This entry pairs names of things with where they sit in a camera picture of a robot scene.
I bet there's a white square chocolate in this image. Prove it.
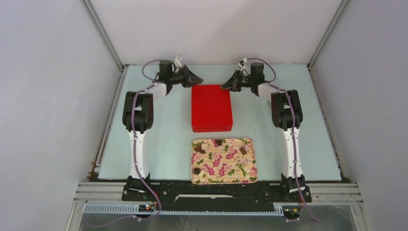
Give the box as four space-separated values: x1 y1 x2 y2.
198 170 206 178

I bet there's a striped brown chocolate bar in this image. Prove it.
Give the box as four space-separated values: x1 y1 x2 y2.
239 147 248 155

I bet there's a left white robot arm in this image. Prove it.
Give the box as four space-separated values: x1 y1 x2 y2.
122 57 204 201

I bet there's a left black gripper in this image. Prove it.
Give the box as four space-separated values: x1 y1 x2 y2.
168 65 203 89

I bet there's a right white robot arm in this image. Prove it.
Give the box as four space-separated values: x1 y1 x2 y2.
221 58 306 201

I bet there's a dark striped square chocolate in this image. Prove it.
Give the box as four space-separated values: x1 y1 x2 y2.
192 168 202 175

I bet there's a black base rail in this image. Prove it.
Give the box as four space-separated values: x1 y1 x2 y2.
121 180 301 213

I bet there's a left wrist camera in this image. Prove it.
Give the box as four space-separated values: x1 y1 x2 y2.
173 55 183 68

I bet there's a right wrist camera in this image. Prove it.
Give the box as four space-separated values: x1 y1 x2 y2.
238 58 248 71

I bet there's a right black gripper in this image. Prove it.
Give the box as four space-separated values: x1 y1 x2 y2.
221 69 255 92

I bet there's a red box lid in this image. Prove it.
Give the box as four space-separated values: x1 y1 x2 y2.
191 85 233 133

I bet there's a floral serving tray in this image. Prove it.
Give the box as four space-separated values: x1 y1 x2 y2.
191 138 258 185

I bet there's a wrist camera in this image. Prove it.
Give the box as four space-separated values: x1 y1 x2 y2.
238 58 248 71
173 55 183 68

